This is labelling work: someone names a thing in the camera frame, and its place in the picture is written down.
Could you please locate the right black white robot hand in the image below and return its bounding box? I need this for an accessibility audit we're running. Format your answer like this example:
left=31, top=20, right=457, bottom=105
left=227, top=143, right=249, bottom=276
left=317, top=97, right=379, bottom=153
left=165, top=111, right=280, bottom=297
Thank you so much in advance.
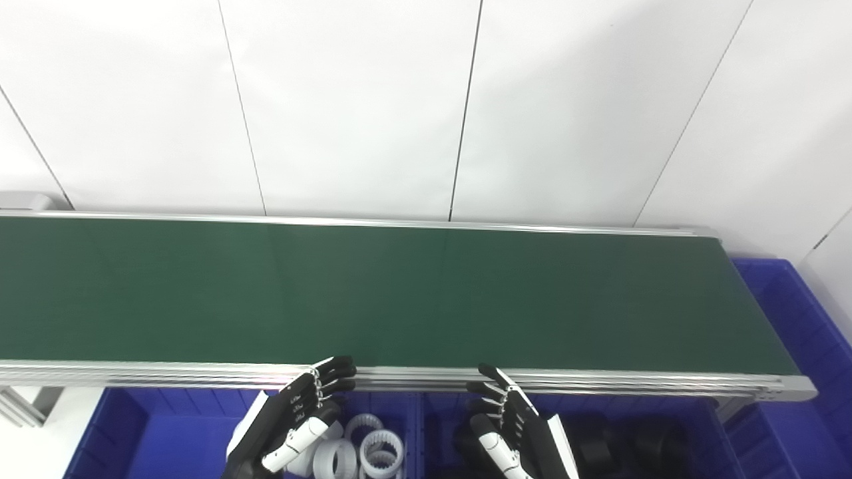
left=466, top=364, right=580, bottom=479

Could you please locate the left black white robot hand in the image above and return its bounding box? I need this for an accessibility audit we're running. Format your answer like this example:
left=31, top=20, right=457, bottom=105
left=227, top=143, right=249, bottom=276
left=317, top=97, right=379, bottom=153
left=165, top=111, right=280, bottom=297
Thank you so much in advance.
left=223, top=355, right=358, bottom=479

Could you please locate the black cylindrical part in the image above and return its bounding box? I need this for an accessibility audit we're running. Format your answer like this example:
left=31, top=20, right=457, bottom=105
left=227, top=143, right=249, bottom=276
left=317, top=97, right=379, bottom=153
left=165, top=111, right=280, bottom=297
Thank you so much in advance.
left=451, top=426, right=481, bottom=463
left=566, top=415, right=617, bottom=468
left=632, top=419, right=690, bottom=474

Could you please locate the blue bin with white rings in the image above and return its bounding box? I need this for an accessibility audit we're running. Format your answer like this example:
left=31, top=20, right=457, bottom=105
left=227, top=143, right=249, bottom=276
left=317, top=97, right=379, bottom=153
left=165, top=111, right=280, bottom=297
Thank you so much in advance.
left=63, top=389, right=424, bottom=479

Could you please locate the green conveyor belt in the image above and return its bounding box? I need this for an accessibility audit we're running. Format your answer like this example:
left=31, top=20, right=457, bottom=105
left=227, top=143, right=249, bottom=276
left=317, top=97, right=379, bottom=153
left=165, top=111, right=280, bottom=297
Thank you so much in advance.
left=0, top=218, right=800, bottom=376
left=0, top=211, right=819, bottom=404

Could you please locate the blue bin with black parts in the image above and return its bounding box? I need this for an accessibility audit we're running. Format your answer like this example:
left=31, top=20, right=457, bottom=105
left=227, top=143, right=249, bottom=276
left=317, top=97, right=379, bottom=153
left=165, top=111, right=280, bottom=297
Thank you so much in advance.
left=416, top=393, right=757, bottom=479

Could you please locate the aluminium conveyor leg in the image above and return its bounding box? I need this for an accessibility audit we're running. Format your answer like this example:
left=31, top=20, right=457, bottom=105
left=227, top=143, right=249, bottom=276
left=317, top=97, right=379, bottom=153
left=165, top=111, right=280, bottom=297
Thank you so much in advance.
left=0, top=386, right=65, bottom=428
left=715, top=398, right=754, bottom=424

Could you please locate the empty blue bin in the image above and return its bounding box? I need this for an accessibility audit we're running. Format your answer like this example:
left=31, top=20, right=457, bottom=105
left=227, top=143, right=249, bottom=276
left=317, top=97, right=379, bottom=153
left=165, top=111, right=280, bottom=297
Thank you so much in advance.
left=722, top=258, right=852, bottom=479

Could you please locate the grey conveyor end housing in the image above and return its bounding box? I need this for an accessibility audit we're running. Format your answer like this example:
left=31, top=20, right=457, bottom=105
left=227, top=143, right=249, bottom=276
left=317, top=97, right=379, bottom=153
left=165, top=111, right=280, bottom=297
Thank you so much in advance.
left=0, top=192, right=55, bottom=213

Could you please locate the tall white toothed ring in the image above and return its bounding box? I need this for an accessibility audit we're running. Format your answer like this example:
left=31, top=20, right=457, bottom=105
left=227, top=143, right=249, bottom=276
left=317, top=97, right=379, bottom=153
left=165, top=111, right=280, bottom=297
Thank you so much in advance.
left=311, top=438, right=357, bottom=479

